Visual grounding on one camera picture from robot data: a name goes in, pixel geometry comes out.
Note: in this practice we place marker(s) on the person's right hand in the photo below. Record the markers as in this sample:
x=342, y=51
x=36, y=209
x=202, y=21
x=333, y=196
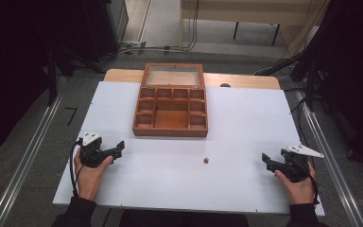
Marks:
x=297, y=189

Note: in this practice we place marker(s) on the aluminium floor rail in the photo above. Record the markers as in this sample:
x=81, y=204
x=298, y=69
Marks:
x=331, y=164
x=22, y=164

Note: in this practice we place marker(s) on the black stand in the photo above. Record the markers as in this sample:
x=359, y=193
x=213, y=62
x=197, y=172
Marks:
x=52, y=75
x=308, y=78

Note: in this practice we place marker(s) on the person's left hand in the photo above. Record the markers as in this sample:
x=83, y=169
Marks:
x=89, y=176

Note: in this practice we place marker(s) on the wooden desk with black legs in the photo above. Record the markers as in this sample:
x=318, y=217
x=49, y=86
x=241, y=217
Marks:
x=252, y=12

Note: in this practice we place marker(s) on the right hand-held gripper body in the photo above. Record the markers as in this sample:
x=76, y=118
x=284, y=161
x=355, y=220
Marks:
x=293, y=162

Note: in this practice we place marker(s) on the white table cover sheet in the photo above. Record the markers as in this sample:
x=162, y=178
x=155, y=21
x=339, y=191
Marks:
x=233, y=126

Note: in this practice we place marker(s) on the wooden compartment box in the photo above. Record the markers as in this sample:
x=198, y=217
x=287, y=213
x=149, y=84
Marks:
x=171, y=101

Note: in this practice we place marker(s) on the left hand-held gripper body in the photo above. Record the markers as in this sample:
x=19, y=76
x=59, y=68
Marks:
x=92, y=149

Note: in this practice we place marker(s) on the black equipment cabinet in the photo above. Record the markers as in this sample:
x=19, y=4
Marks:
x=100, y=25

